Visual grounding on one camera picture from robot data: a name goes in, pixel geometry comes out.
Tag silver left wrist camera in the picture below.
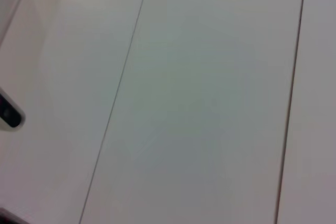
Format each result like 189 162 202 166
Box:
0 87 26 132

